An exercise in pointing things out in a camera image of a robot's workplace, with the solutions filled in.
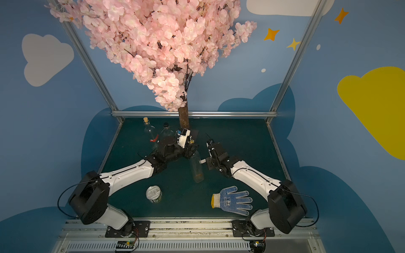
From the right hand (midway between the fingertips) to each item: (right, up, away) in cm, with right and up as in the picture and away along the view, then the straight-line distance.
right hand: (214, 156), depth 88 cm
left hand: (-9, +8, -6) cm, 13 cm away
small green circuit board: (-43, -40, -15) cm, 60 cm away
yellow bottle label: (-6, -2, -2) cm, 7 cm away
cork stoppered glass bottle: (-39, +9, +8) cm, 41 cm away
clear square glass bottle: (-9, -9, +1) cm, 13 cm away
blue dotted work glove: (+9, -23, -6) cm, 25 cm away
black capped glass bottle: (-27, +13, +1) cm, 30 cm away
